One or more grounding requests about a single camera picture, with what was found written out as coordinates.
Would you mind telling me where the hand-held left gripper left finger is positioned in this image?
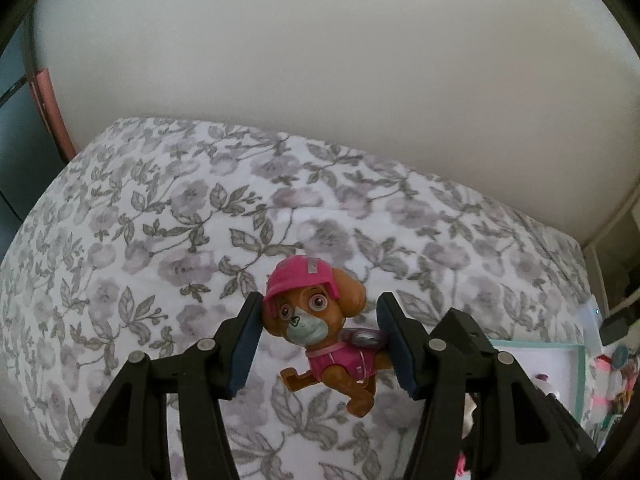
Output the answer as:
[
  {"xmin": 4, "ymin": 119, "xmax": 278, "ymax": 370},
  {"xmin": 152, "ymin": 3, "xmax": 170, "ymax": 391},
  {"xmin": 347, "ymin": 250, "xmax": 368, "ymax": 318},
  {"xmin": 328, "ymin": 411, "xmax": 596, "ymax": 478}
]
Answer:
[{"xmin": 60, "ymin": 291, "xmax": 265, "ymax": 480}]

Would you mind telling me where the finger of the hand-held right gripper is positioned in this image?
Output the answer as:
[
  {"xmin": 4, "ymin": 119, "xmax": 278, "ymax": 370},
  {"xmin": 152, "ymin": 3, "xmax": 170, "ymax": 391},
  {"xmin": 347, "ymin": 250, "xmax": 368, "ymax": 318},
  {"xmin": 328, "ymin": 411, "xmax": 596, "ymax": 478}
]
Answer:
[{"xmin": 431, "ymin": 308, "xmax": 496, "ymax": 361}]

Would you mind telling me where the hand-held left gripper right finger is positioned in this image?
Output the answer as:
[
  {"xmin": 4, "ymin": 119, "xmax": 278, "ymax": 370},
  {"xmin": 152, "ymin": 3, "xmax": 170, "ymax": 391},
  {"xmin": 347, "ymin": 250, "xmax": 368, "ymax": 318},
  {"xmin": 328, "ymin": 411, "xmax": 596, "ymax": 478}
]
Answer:
[{"xmin": 376, "ymin": 291, "xmax": 583, "ymax": 480}]

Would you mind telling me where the brown dog toy figure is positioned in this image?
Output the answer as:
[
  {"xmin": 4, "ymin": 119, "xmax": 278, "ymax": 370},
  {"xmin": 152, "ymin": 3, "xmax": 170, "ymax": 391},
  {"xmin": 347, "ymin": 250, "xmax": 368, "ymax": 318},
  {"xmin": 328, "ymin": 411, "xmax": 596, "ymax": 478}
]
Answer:
[{"xmin": 262, "ymin": 255, "xmax": 393, "ymax": 417}]

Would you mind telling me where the white box device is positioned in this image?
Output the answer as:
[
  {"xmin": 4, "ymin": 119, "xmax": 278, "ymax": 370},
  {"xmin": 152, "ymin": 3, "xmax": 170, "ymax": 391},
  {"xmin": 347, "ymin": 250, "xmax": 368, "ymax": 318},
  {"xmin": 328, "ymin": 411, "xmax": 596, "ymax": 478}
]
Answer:
[{"xmin": 575, "ymin": 295, "xmax": 603, "ymax": 356}]

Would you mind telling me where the black power adapter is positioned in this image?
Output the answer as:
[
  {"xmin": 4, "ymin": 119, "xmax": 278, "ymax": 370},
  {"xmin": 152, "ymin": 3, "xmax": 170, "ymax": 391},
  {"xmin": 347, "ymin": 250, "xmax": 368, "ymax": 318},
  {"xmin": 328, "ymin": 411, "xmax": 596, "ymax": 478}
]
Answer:
[{"xmin": 599, "ymin": 310, "xmax": 633, "ymax": 346}]

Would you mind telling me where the white shelf unit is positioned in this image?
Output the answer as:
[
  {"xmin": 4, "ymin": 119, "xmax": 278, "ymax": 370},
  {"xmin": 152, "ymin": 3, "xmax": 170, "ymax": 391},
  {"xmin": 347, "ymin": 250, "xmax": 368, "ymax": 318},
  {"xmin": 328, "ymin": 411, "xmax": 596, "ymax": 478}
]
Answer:
[{"xmin": 585, "ymin": 200, "xmax": 640, "ymax": 311}]

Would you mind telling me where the dark blue cabinet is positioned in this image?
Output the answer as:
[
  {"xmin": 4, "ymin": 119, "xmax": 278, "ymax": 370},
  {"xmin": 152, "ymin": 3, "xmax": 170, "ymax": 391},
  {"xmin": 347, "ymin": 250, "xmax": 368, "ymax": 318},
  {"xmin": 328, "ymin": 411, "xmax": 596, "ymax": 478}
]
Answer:
[{"xmin": 0, "ymin": 20, "xmax": 68, "ymax": 231}]

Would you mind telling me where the pink bed frame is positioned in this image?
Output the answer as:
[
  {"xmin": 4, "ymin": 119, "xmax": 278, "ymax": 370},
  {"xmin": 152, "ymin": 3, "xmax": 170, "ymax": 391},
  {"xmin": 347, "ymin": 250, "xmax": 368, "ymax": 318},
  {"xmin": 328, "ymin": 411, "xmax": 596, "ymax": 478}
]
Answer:
[{"xmin": 29, "ymin": 66, "xmax": 77, "ymax": 162}]

